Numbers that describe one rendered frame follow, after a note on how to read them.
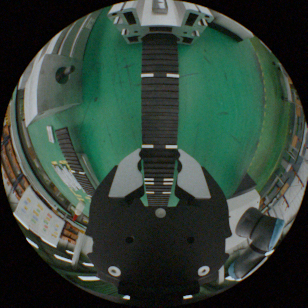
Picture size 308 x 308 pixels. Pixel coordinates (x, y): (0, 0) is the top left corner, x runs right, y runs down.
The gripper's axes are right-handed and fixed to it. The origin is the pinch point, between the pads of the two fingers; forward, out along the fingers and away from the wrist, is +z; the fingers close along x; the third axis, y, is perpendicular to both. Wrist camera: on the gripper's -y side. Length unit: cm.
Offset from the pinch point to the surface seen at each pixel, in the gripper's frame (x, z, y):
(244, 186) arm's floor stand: 40.8, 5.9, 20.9
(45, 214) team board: -270, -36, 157
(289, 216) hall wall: 784, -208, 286
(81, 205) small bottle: -37.1, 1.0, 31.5
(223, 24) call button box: 11.0, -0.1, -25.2
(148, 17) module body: -1.4, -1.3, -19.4
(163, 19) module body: 0.4, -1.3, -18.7
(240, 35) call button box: 15.2, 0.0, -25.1
